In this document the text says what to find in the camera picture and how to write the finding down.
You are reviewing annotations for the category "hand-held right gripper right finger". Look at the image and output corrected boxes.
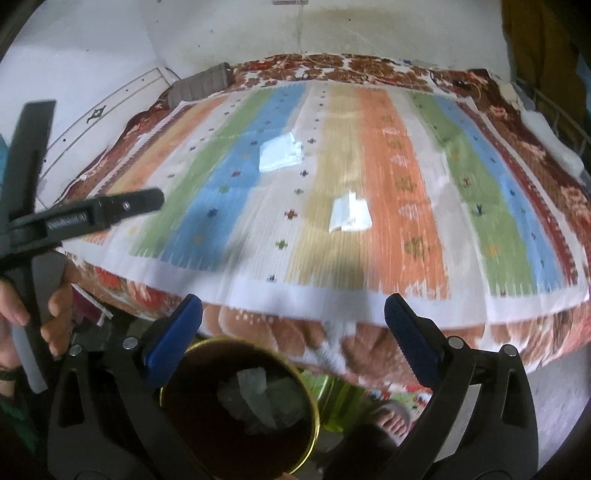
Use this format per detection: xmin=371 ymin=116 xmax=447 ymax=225
xmin=384 ymin=293 xmax=540 ymax=480

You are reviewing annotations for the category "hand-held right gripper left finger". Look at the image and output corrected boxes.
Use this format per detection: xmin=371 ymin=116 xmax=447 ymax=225
xmin=46 ymin=293 xmax=204 ymax=480

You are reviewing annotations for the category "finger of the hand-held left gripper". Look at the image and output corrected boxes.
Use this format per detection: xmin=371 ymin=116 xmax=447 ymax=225
xmin=92 ymin=187 xmax=165 ymax=225

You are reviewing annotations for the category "clear plastic wrapper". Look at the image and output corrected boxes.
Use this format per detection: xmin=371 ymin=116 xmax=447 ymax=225
xmin=217 ymin=367 xmax=306 ymax=435

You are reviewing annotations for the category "gold-rimmed round bin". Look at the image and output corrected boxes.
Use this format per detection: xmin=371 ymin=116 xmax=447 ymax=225
xmin=159 ymin=337 xmax=320 ymax=476

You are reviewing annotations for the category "person's left forearm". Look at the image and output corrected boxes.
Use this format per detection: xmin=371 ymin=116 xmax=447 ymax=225
xmin=0 ymin=369 xmax=42 ymax=457

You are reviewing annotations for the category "person's left hand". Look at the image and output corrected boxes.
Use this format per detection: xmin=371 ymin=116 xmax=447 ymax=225
xmin=0 ymin=263 xmax=78 ymax=372

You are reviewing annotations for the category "person's foot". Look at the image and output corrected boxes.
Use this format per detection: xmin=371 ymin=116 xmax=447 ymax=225
xmin=369 ymin=401 xmax=413 ymax=439

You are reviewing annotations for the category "white panel with dark motif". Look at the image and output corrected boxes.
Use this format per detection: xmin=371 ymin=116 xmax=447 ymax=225
xmin=39 ymin=67 xmax=178 ymax=200

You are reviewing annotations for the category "green plastic bottle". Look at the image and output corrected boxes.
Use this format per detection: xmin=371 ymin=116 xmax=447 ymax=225
xmin=305 ymin=374 xmax=372 ymax=433

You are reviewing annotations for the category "striped colourful blanket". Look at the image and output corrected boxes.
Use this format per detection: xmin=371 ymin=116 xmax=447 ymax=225
xmin=58 ymin=53 xmax=591 ymax=386

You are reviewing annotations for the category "grey rolled pillow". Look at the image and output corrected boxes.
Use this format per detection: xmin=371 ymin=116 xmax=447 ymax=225
xmin=167 ymin=62 xmax=232 ymax=108

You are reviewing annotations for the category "white folded paper packet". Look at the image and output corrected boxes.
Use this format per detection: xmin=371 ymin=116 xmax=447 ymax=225
xmin=329 ymin=190 xmax=373 ymax=232

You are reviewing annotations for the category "white and blue paper wrapper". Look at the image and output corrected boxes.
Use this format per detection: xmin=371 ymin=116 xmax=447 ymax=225
xmin=259 ymin=133 xmax=304 ymax=172

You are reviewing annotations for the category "striped woven blanket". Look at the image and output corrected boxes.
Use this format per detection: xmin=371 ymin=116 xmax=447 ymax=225
xmin=62 ymin=78 xmax=591 ymax=330

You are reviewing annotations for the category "white cloth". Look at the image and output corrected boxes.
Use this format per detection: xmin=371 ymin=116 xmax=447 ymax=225
xmin=522 ymin=111 xmax=586 ymax=177

